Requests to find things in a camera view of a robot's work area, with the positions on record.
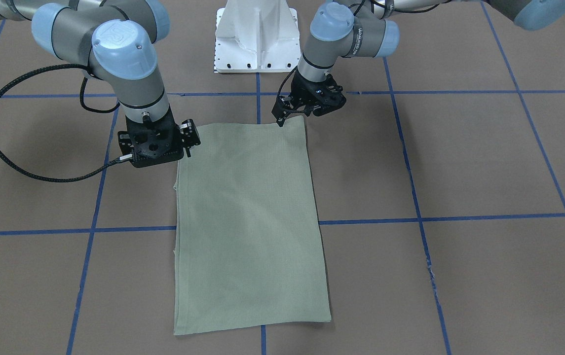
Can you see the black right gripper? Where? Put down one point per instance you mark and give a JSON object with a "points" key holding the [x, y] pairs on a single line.
{"points": [[190, 135]]}

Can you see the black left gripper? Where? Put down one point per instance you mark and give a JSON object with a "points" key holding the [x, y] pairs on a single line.
{"points": [[301, 90]]}

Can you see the olive green long-sleeve shirt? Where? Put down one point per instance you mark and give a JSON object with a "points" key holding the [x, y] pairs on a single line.
{"points": [[248, 247]]}

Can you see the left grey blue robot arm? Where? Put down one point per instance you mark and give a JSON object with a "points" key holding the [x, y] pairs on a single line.
{"points": [[341, 29]]}

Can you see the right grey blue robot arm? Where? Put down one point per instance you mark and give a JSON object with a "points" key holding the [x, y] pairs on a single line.
{"points": [[113, 40]]}

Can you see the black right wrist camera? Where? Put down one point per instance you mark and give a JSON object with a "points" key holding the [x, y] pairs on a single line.
{"points": [[159, 148]]}

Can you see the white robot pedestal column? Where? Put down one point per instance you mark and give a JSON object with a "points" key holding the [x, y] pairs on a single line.
{"points": [[256, 36]]}

